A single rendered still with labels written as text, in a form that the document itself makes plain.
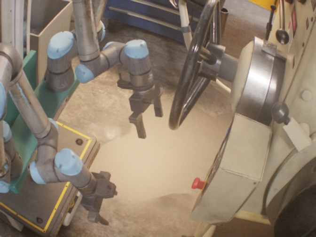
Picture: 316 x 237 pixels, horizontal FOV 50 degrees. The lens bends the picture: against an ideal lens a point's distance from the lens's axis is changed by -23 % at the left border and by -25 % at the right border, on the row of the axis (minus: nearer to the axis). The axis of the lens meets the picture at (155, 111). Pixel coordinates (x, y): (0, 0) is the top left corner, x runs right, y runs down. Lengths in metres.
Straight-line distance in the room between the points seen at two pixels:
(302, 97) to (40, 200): 1.39
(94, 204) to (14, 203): 0.72
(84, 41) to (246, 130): 0.70
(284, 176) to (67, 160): 0.58
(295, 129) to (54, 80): 1.12
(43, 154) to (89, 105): 1.43
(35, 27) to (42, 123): 1.70
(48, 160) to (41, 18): 1.71
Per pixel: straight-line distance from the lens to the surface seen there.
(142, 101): 1.45
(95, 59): 1.40
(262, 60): 0.93
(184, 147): 2.46
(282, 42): 0.78
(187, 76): 0.85
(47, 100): 1.64
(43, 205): 1.81
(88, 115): 2.52
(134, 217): 2.16
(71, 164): 1.08
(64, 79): 1.64
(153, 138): 2.46
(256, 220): 1.61
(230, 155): 0.80
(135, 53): 1.39
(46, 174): 1.14
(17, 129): 1.56
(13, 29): 1.44
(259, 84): 0.92
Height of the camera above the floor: 1.95
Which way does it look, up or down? 49 degrees down
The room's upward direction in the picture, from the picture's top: 13 degrees clockwise
